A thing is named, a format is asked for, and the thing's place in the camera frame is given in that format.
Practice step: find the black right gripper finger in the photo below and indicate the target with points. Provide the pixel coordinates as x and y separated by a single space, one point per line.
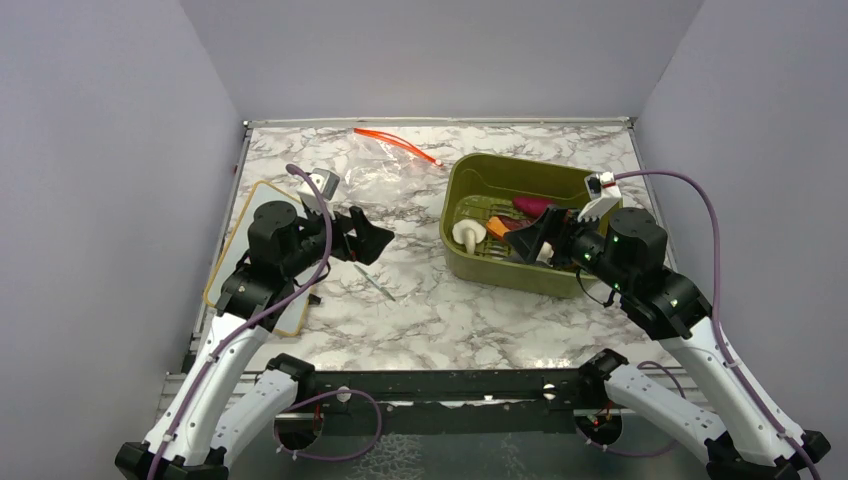
561 216
527 241

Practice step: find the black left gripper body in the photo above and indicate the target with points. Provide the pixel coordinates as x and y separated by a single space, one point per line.
313 237

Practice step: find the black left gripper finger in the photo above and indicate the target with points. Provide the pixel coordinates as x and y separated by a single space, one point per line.
362 227
370 245

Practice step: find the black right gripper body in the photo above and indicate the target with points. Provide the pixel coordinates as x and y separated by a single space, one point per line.
580 242

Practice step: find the purple toy sweet potato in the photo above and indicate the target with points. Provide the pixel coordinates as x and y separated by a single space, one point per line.
533 207

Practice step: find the clear zip top bag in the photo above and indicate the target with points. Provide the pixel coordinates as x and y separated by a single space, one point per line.
385 169

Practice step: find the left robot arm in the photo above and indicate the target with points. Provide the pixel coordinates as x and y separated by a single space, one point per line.
202 432

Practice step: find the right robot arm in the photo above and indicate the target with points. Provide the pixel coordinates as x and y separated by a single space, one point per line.
742 434

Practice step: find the white toy mushroom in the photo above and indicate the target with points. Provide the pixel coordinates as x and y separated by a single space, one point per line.
469 233
545 254

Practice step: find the orange toy pumpkin slice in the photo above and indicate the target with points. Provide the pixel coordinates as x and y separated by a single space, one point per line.
498 226

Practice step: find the olive green plastic bin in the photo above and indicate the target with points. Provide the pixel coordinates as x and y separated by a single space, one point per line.
482 185

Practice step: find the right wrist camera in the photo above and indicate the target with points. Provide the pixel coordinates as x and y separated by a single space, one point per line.
604 195

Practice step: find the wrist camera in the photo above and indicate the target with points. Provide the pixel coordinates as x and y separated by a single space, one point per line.
604 195
326 183

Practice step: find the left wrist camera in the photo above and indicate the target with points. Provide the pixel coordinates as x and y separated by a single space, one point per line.
326 183

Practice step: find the black base frame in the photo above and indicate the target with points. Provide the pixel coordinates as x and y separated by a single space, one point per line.
436 402

